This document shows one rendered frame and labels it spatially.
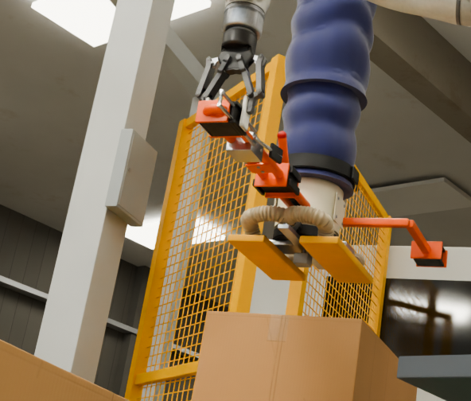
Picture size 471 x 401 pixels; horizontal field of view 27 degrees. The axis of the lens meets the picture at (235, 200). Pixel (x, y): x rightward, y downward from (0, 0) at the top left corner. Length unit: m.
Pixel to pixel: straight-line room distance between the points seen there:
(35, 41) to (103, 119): 4.35
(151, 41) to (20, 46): 4.37
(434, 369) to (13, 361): 0.83
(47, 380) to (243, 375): 1.23
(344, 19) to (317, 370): 0.98
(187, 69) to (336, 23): 3.29
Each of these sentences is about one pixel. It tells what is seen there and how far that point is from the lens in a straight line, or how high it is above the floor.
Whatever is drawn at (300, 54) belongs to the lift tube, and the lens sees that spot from 2.73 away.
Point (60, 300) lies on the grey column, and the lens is 3.47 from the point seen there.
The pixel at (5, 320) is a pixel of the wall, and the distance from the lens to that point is 11.86.
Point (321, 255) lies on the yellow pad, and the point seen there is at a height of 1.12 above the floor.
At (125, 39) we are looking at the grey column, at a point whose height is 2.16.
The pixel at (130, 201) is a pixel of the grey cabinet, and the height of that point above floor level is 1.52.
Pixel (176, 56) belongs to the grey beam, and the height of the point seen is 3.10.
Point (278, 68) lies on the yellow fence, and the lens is 3.57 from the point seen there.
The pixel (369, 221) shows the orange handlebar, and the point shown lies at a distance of 2.62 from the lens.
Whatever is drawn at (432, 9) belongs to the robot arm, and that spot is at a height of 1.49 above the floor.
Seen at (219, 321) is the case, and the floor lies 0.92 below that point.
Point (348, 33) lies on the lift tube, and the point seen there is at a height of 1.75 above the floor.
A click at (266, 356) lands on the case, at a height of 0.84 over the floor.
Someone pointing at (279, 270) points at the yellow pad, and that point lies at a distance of 2.69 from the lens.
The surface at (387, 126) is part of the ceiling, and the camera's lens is 8.27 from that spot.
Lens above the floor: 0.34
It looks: 21 degrees up
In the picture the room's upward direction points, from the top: 10 degrees clockwise
